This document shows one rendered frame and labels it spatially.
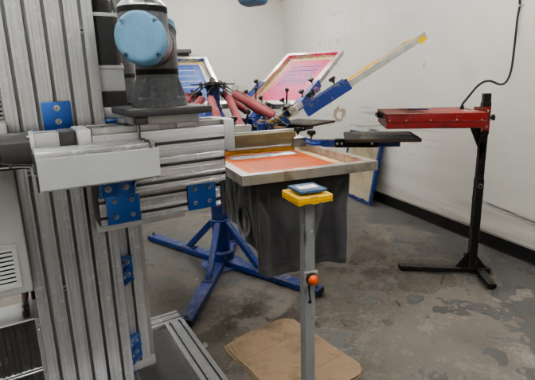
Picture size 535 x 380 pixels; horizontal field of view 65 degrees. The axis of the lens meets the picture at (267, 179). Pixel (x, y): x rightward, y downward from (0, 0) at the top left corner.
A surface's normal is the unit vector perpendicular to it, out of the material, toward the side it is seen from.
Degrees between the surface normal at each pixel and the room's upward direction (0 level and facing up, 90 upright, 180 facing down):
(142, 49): 96
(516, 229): 90
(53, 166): 90
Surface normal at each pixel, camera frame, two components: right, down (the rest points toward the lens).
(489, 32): -0.93, 0.11
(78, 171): 0.51, 0.18
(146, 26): 0.08, 0.35
